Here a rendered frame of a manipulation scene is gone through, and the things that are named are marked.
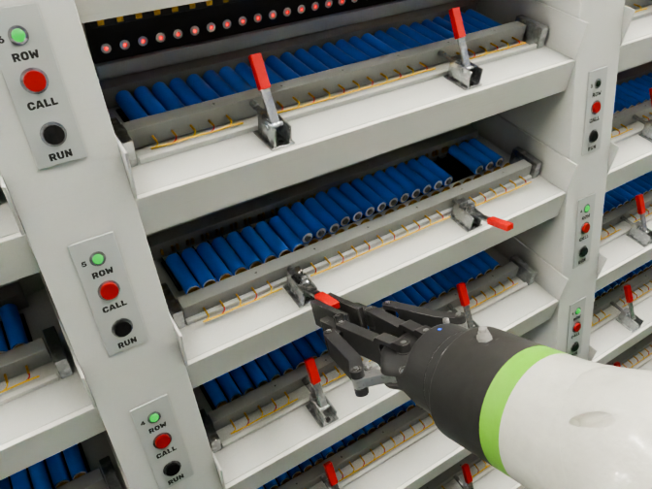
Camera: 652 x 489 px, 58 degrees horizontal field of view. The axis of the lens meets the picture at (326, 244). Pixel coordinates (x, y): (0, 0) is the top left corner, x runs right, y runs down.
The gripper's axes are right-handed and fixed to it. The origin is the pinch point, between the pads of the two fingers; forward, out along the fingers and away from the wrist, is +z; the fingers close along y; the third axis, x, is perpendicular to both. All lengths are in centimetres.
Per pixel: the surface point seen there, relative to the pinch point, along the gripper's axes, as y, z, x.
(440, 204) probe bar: 24.2, 10.0, 3.9
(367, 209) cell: 14.9, 14.1, 5.9
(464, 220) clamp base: 25.7, 7.6, 1.2
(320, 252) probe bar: 4.5, 10.0, 4.0
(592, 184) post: 51, 6, -1
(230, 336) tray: -10.1, 7.3, -0.1
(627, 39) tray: 57, 3, 19
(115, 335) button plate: -21.4, 4.5, 6.1
